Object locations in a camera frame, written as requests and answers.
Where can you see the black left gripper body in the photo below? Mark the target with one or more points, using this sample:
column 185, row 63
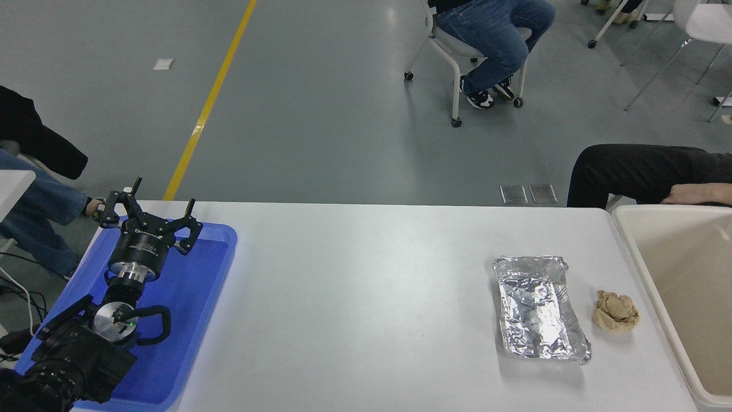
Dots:
column 140, row 246

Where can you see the person's hand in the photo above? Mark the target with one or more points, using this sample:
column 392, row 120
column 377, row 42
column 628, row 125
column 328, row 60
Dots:
column 703, row 193

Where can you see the blue plastic tray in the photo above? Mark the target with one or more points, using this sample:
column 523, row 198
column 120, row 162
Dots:
column 189, row 297

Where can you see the person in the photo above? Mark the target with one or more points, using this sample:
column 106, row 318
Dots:
column 492, row 34
column 623, row 16
column 629, row 171
column 34, row 194

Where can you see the white side table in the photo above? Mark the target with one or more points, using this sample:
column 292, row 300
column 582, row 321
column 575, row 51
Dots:
column 14, row 189

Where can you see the white chair with casters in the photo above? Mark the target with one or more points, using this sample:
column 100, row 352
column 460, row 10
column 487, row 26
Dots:
column 455, row 86

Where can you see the metal floor plate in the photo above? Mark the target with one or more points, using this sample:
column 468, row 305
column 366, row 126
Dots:
column 513, row 194
column 542, row 193

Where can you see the crumpled foil tray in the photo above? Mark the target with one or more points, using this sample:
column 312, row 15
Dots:
column 537, row 309

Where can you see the crumpled tan paper ball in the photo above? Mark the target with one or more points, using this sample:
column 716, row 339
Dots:
column 616, row 312

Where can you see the white rolling chair base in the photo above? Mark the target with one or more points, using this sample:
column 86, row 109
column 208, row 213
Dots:
column 592, row 43

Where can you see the large pale bin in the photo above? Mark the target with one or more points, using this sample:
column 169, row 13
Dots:
column 697, row 297

